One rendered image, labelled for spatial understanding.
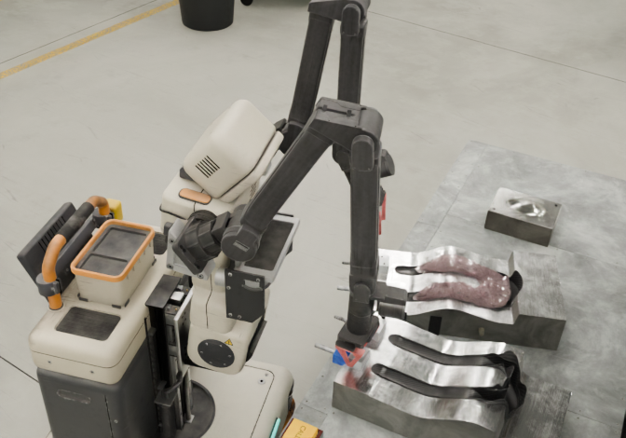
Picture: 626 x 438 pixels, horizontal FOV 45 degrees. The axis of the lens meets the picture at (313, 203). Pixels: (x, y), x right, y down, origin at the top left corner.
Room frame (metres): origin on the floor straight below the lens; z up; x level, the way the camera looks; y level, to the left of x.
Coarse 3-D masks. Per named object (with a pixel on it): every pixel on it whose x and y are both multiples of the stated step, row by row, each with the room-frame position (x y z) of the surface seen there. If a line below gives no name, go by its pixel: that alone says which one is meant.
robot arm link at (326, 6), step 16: (320, 0) 1.64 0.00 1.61; (336, 0) 1.62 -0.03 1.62; (352, 0) 1.62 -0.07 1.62; (368, 0) 1.66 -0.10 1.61; (320, 16) 1.64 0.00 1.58; (336, 16) 1.62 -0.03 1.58; (320, 32) 1.64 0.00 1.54; (304, 48) 1.66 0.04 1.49; (320, 48) 1.64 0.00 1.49; (304, 64) 1.65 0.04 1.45; (320, 64) 1.65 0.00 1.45; (304, 80) 1.65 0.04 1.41; (304, 96) 1.65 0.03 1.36; (304, 112) 1.65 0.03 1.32; (288, 128) 1.64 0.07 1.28; (288, 144) 1.64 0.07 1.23
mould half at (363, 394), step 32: (384, 352) 1.27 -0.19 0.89; (448, 352) 1.28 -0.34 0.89; (480, 352) 1.25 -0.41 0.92; (352, 384) 1.16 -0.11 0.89; (384, 384) 1.17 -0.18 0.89; (448, 384) 1.17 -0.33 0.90; (480, 384) 1.15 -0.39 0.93; (544, 384) 1.22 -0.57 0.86; (384, 416) 1.12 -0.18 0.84; (416, 416) 1.09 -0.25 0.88; (448, 416) 1.07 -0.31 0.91; (480, 416) 1.05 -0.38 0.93; (544, 416) 1.12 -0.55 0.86
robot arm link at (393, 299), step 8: (360, 288) 1.20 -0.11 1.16; (368, 288) 1.19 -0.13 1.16; (376, 288) 1.23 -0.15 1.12; (384, 288) 1.24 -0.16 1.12; (392, 288) 1.24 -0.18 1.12; (400, 288) 1.24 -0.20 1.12; (360, 296) 1.20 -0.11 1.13; (368, 296) 1.20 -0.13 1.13; (376, 296) 1.21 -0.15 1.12; (384, 296) 1.21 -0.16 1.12; (392, 296) 1.21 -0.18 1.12; (400, 296) 1.22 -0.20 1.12; (384, 304) 1.21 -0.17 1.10; (392, 304) 1.21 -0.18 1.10; (400, 304) 1.21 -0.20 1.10; (384, 312) 1.21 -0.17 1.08; (392, 312) 1.20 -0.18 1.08; (400, 312) 1.20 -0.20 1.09
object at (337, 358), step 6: (318, 348) 1.27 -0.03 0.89; (324, 348) 1.27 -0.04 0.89; (330, 348) 1.27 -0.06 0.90; (366, 348) 1.25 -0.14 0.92; (336, 354) 1.24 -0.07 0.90; (348, 354) 1.24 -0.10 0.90; (366, 354) 1.23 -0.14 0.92; (336, 360) 1.24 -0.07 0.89; (342, 360) 1.23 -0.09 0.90; (360, 360) 1.21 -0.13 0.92; (366, 360) 1.23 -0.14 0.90; (354, 366) 1.21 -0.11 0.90; (360, 366) 1.21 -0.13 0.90
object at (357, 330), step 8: (352, 320) 1.22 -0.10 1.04; (360, 320) 1.21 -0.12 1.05; (368, 320) 1.22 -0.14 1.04; (376, 320) 1.26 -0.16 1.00; (344, 328) 1.23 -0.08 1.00; (352, 328) 1.22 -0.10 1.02; (360, 328) 1.21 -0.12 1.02; (368, 328) 1.22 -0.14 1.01; (344, 336) 1.21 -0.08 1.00; (352, 336) 1.21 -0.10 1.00; (360, 336) 1.21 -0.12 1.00; (368, 336) 1.21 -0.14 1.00; (360, 344) 1.18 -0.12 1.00
